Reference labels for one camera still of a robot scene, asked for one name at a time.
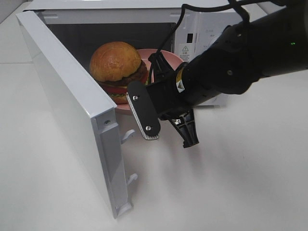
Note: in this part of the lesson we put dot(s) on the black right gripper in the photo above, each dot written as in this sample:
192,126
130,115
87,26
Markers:
225,67

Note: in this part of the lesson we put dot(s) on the pink round plate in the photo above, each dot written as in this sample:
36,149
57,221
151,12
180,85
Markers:
173,60

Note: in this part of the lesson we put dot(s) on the toy hamburger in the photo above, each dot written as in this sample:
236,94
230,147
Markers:
114,65

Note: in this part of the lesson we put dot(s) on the white microwave door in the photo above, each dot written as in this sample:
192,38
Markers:
83,110

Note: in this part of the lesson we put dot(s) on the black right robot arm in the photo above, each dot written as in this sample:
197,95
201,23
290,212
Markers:
278,42

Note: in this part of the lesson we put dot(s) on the white microwave oven body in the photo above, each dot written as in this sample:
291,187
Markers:
64,34

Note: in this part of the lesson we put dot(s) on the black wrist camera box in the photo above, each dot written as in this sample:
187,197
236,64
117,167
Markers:
143,110

